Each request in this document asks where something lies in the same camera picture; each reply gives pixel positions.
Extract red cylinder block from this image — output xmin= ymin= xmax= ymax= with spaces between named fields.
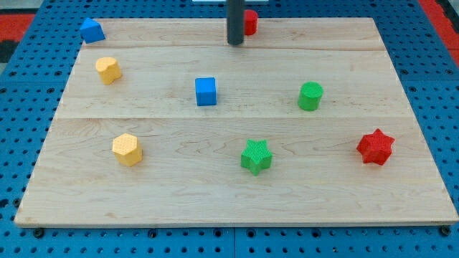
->
xmin=244 ymin=9 xmax=258 ymax=36

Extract wooden board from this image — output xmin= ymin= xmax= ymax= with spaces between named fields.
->
xmin=15 ymin=18 xmax=458 ymax=228

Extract green star block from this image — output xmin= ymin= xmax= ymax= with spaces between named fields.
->
xmin=240 ymin=139 xmax=273 ymax=176

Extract blue cube block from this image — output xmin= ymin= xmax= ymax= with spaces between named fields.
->
xmin=195 ymin=77 xmax=217 ymax=106

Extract green cylinder block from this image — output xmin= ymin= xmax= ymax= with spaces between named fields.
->
xmin=298 ymin=81 xmax=323 ymax=111

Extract yellow hexagon block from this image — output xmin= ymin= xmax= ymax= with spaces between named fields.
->
xmin=112 ymin=133 xmax=143 ymax=167

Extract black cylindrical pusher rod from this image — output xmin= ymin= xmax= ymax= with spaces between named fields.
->
xmin=227 ymin=0 xmax=245 ymax=46

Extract yellow heart block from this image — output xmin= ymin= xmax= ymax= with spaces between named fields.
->
xmin=95 ymin=57 xmax=122 ymax=85

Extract red star block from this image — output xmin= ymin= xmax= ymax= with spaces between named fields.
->
xmin=356 ymin=128 xmax=395 ymax=166

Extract blue triangular prism block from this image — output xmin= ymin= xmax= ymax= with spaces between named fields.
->
xmin=79 ymin=18 xmax=105 ymax=44

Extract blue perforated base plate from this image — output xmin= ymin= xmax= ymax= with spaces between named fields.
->
xmin=1 ymin=0 xmax=458 ymax=257

